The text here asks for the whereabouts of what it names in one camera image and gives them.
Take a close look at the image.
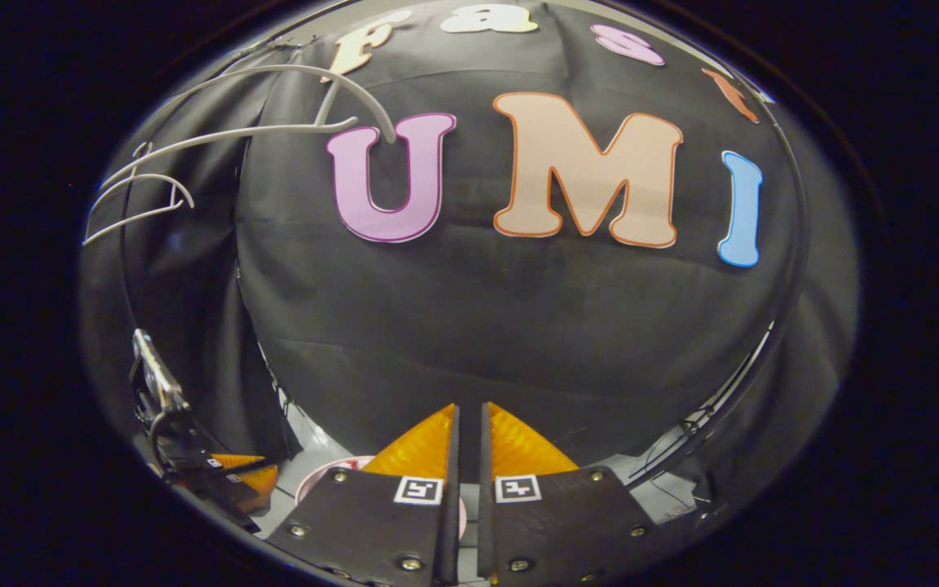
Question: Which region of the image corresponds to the black garment rack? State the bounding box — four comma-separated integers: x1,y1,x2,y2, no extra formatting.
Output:
115,16,811,490

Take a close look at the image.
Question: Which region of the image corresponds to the white clothes hanger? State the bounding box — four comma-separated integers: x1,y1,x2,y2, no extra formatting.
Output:
82,143,196,247
99,64,399,192

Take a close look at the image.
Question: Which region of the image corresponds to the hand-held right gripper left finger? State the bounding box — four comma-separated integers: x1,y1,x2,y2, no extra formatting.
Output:
266,404,461,587

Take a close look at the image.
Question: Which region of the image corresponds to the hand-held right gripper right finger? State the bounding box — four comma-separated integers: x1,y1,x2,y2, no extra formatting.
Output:
478,402,676,586

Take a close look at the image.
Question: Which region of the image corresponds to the black backdrop cloth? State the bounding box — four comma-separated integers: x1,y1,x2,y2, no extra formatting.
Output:
78,0,862,523

